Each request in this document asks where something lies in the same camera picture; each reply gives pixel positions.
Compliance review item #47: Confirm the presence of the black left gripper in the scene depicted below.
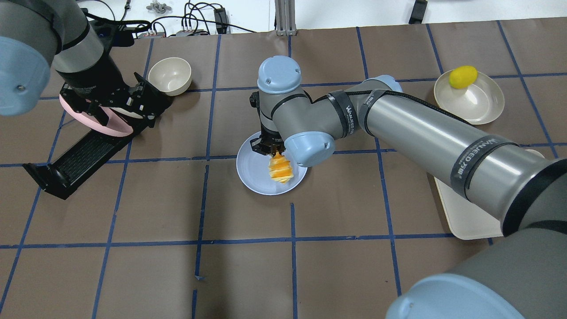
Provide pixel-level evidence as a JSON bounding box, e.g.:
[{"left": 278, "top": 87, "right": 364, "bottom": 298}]
[{"left": 59, "top": 72, "right": 173, "bottom": 133}]

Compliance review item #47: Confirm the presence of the blue plate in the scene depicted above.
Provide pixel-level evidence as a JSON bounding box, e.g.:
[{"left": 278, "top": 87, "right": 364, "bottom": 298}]
[{"left": 236, "top": 131, "right": 308, "bottom": 195}]

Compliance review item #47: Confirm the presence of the white shallow bowl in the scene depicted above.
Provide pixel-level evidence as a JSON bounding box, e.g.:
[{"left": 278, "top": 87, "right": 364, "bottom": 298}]
[{"left": 433, "top": 70, "right": 505, "bottom": 125}]

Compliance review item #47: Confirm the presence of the yellow lemon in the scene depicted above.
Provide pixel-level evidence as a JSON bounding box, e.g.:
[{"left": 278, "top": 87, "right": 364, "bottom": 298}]
[{"left": 448, "top": 65, "right": 478, "bottom": 89}]

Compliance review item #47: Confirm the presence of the black power adapter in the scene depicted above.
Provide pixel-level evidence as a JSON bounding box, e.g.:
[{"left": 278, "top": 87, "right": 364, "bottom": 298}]
[{"left": 214, "top": 8, "right": 229, "bottom": 28}]

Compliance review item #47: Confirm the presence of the white rectangular tray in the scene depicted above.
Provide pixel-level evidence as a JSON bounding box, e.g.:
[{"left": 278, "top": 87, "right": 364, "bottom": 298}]
[{"left": 433, "top": 145, "right": 551, "bottom": 240}]

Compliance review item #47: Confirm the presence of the black dish rack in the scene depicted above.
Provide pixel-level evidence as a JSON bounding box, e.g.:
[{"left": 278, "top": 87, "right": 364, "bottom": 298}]
[{"left": 23, "top": 129, "right": 141, "bottom": 199}]

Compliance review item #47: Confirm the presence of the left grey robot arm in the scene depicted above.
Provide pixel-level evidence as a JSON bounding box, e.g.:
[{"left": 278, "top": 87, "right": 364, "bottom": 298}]
[{"left": 0, "top": 0, "right": 172, "bottom": 137}]

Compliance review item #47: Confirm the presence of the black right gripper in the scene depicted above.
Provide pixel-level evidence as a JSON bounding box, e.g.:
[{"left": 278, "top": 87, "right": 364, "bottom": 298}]
[{"left": 249, "top": 91, "right": 286, "bottom": 157}]

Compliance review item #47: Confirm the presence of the small cream bowl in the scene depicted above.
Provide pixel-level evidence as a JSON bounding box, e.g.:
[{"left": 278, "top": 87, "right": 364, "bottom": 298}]
[{"left": 148, "top": 57, "right": 193, "bottom": 97}]

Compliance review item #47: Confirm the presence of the aluminium frame post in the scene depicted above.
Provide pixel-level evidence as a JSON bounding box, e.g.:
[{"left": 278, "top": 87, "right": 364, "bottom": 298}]
[{"left": 275, "top": 0, "right": 297, "bottom": 36}]

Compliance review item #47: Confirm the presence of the pink plate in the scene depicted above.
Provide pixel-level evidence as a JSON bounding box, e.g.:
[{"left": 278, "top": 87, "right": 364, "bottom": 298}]
[{"left": 59, "top": 94, "right": 134, "bottom": 137}]

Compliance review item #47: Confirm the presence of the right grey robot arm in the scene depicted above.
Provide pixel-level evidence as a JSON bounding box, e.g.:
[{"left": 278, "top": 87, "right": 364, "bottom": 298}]
[{"left": 250, "top": 56, "right": 567, "bottom": 319}]

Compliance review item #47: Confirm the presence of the orange striped bread roll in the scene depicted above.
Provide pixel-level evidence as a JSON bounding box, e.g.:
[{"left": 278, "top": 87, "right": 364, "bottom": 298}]
[{"left": 268, "top": 152, "right": 294, "bottom": 184}]

